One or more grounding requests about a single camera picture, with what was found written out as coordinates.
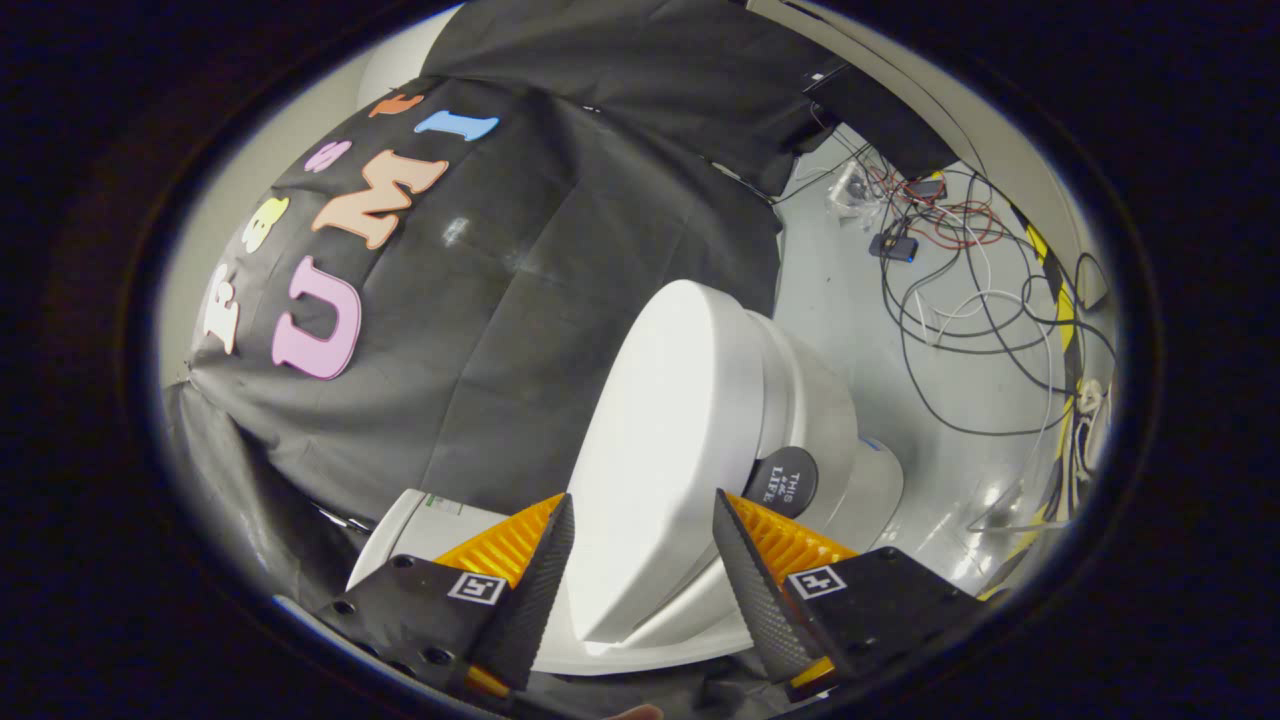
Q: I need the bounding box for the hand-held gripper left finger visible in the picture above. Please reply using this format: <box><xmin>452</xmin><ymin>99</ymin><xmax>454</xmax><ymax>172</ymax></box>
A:
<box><xmin>316</xmin><ymin>492</ymin><xmax>577</xmax><ymax>699</ymax></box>

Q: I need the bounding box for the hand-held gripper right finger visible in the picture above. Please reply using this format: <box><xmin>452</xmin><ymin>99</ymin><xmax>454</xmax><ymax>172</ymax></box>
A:
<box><xmin>712</xmin><ymin>489</ymin><xmax>988</xmax><ymax>703</ymax></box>

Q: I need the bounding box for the white toilet lid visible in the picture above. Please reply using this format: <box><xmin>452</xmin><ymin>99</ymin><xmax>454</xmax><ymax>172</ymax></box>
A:
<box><xmin>565</xmin><ymin>280</ymin><xmax>766</xmax><ymax>646</ymax></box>

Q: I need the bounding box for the dark round printed sticker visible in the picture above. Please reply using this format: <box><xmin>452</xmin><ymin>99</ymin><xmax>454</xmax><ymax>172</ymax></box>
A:
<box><xmin>745</xmin><ymin>447</ymin><xmax>819</xmax><ymax>519</ymax></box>

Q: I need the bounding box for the black backdrop cloth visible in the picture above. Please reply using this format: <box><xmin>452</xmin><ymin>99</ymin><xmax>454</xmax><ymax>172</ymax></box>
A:
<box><xmin>165</xmin><ymin>0</ymin><xmax>961</xmax><ymax>611</ymax></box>

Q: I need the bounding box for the yellow black striped tape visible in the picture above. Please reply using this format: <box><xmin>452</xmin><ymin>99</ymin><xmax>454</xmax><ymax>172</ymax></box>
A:
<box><xmin>1018</xmin><ymin>205</ymin><xmax>1111</xmax><ymax>601</ymax></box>

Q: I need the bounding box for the clear plastic bag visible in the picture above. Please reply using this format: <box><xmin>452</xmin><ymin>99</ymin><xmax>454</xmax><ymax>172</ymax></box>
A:
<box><xmin>828</xmin><ymin>160</ymin><xmax>873</xmax><ymax>213</ymax></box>

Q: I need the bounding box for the tangle of floor cables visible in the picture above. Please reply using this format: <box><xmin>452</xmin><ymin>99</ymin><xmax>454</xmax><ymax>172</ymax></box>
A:
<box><xmin>775</xmin><ymin>130</ymin><xmax>1119</xmax><ymax>531</ymax></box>

